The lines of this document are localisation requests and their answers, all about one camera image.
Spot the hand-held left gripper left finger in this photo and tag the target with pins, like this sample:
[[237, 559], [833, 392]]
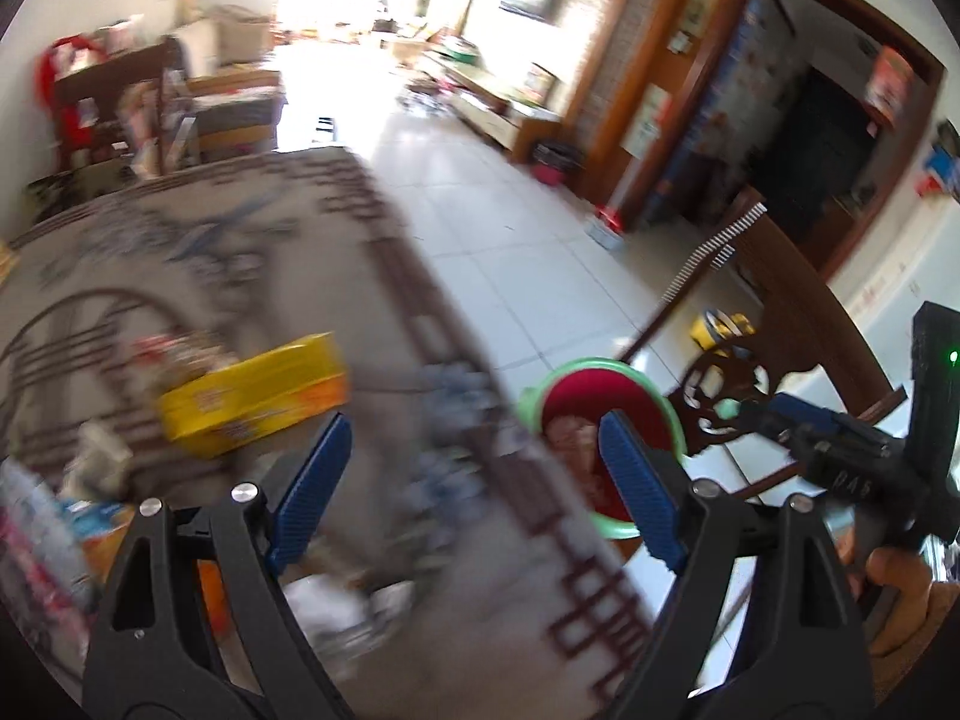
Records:
[[315, 487]]

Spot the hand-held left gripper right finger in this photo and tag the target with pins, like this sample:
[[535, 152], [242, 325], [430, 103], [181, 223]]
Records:
[[637, 480]]

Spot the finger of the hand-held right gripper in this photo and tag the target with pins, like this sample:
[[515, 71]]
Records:
[[806, 409], [765, 420]]

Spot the green-rimmed red bin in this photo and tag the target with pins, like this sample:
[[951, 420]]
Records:
[[577, 397]]

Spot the orange snack packet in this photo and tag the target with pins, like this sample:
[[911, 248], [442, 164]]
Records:
[[105, 547]]

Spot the person's right hand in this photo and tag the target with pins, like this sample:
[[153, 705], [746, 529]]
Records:
[[896, 585]]

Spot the purple snack wrapper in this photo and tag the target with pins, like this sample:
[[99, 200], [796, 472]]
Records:
[[570, 439]]

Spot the yellow toy car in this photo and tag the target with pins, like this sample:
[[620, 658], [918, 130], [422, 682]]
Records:
[[705, 330]]

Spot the yellow cardboard box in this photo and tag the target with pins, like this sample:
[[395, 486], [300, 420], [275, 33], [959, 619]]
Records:
[[247, 397]]

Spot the white crumpled paper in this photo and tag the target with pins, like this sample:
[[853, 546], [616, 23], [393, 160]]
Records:
[[330, 607]]

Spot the carved wooden chair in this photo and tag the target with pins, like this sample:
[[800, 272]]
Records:
[[795, 277]]

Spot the red white snack wrapper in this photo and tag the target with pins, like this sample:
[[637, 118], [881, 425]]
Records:
[[172, 352]]

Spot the white crumpled wrapper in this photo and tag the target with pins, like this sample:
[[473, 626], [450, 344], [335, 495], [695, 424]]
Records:
[[97, 457]]

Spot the printed grey tablecloth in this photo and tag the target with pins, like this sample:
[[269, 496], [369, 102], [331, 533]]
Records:
[[300, 255]]

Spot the dark door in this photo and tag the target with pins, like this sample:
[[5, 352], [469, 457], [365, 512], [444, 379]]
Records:
[[817, 142]]

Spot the pink white snack packet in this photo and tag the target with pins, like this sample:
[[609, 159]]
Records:
[[37, 532]]

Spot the refrigerator with stickers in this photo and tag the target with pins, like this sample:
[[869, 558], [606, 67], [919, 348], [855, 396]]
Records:
[[720, 127]]

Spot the pink waste basket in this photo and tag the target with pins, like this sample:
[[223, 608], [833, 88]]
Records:
[[551, 169]]

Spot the red lantern decoration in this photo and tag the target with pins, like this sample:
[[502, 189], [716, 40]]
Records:
[[889, 82]]

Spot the small black stool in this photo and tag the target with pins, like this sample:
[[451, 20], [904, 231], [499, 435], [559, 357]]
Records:
[[324, 126]]

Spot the wooden sofa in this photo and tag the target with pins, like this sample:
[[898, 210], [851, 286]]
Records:
[[232, 120]]

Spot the dark floral seat cushion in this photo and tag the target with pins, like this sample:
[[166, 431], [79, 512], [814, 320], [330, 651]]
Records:
[[75, 187]]

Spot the stack of magazines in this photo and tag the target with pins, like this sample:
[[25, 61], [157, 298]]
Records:
[[150, 127]]

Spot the low television cabinet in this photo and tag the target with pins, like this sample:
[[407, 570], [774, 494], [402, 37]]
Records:
[[495, 109]]

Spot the swivel stool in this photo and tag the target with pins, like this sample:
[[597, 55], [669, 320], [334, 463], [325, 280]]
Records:
[[424, 96]]

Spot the beige cushion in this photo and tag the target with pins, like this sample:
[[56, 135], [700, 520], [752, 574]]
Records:
[[240, 34]]

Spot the plain wooden chair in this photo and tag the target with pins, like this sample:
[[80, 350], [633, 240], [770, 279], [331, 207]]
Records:
[[105, 75]]

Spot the red cloth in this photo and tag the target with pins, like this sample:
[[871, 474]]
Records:
[[56, 97]]

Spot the wall poster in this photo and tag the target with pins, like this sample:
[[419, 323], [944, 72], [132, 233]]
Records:
[[645, 124]]

